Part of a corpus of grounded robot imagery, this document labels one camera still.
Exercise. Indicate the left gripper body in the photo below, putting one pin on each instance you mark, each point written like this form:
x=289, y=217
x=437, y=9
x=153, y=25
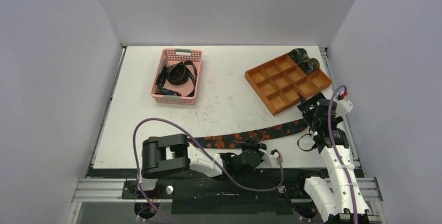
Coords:
x=246, y=146

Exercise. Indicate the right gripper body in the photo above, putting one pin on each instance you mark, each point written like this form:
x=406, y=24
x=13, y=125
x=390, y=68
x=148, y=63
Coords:
x=308, y=106

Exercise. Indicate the black orange floral tie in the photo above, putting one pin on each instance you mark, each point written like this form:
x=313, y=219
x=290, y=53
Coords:
x=233, y=141

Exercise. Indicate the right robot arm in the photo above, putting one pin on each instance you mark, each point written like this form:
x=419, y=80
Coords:
x=342, y=202

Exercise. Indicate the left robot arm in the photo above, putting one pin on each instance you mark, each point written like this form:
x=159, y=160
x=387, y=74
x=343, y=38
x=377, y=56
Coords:
x=167, y=155

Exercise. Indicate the orange divided tray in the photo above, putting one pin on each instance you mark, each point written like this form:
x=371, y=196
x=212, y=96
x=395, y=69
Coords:
x=280, y=83

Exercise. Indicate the rolled dark floral tie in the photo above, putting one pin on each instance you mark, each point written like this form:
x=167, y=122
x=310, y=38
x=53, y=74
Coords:
x=309, y=66

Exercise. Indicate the rolled blue green tie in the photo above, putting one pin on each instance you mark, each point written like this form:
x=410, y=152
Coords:
x=298, y=55

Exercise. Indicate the dark tie in basket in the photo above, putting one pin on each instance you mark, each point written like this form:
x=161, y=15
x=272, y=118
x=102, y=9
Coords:
x=177, y=74

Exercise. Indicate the pink plastic basket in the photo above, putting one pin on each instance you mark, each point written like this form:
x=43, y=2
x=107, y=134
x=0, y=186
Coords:
x=171, y=56

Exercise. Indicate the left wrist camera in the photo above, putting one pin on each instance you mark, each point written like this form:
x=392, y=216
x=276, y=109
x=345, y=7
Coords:
x=272, y=158

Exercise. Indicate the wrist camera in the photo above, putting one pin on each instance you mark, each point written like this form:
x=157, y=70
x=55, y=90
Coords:
x=272, y=158
x=344, y=105

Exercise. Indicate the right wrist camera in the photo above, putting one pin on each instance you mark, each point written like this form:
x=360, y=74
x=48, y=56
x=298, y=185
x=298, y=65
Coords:
x=344, y=105

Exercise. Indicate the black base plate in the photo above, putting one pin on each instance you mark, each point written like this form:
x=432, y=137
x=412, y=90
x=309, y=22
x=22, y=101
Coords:
x=262, y=191

